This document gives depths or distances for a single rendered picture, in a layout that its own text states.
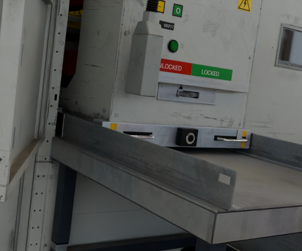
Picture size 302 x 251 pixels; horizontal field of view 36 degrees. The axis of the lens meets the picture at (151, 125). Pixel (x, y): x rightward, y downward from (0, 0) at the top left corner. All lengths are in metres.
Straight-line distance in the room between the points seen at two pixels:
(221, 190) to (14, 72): 0.39
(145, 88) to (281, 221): 0.44
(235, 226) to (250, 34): 0.79
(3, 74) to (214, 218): 0.40
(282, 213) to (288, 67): 1.05
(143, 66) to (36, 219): 0.56
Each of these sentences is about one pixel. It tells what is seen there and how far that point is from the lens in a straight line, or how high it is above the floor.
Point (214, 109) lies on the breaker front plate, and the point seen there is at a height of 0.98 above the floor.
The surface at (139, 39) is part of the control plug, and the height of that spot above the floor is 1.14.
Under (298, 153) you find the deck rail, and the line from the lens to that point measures 1.40.
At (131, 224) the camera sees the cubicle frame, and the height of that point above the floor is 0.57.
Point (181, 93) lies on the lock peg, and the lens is 1.28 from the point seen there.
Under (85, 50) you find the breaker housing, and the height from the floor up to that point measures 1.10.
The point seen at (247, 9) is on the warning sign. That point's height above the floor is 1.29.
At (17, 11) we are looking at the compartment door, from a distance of 0.70.
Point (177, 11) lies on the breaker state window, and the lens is 1.29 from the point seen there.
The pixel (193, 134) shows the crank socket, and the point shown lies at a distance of 1.31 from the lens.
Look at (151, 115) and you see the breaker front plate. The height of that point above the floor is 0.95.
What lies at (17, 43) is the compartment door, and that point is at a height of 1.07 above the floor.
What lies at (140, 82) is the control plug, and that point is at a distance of 1.10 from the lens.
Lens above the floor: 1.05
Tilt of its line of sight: 6 degrees down
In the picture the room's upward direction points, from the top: 7 degrees clockwise
